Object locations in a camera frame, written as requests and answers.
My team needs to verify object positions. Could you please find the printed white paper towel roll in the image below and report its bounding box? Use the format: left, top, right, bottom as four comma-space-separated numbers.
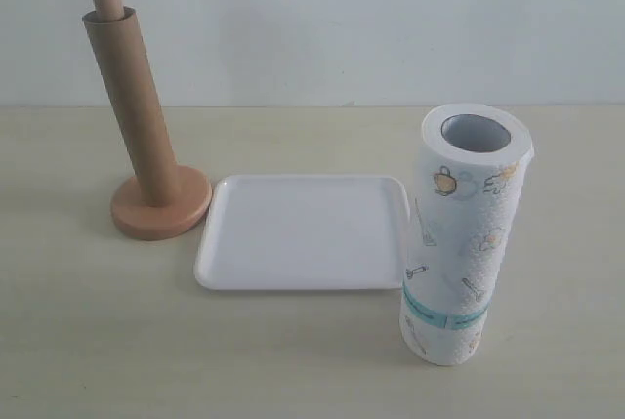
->
399, 104, 534, 366

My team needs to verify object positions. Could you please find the brown cardboard tube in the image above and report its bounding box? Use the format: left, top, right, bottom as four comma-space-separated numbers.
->
83, 7, 180, 207

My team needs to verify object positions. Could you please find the wooden paper towel holder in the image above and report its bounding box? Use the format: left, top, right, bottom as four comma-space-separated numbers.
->
93, 0, 212, 240

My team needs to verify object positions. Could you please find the white rectangular plastic tray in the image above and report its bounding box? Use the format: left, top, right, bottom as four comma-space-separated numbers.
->
194, 174, 409, 291

